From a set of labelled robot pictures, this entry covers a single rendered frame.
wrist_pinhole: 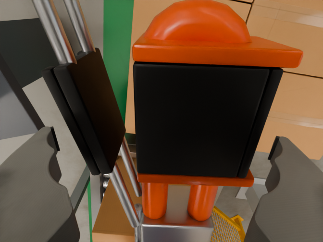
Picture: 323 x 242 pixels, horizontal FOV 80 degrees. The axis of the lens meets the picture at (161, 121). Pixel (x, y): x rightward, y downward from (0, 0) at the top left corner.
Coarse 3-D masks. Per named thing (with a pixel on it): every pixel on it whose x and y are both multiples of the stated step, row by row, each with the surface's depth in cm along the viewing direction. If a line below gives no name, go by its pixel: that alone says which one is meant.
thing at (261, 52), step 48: (144, 48) 8; (192, 48) 8; (240, 48) 8; (288, 48) 8; (144, 96) 9; (192, 96) 9; (240, 96) 9; (144, 144) 11; (192, 144) 11; (240, 144) 11
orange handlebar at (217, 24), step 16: (192, 0) 9; (208, 0) 9; (160, 16) 9; (176, 16) 9; (192, 16) 9; (208, 16) 9; (224, 16) 9; (160, 32) 9; (176, 32) 9; (192, 32) 9; (208, 32) 9; (224, 32) 9; (240, 32) 9; (144, 192) 15; (160, 192) 15; (192, 192) 16; (208, 192) 15; (144, 208) 16; (160, 208) 16; (192, 208) 16; (208, 208) 16
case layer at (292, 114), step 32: (160, 0) 66; (224, 0) 65; (256, 0) 65; (288, 0) 65; (320, 0) 65; (256, 32) 70; (288, 32) 70; (320, 32) 69; (320, 64) 75; (128, 96) 83; (288, 96) 82; (320, 96) 82; (128, 128) 92; (288, 128) 90; (320, 128) 89
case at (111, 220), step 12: (120, 156) 98; (120, 168) 91; (108, 192) 79; (132, 192) 80; (108, 204) 74; (120, 204) 75; (108, 216) 70; (120, 216) 71; (96, 228) 66; (108, 228) 67; (120, 228) 67; (132, 228) 68; (96, 240) 67; (108, 240) 67; (120, 240) 67; (132, 240) 66
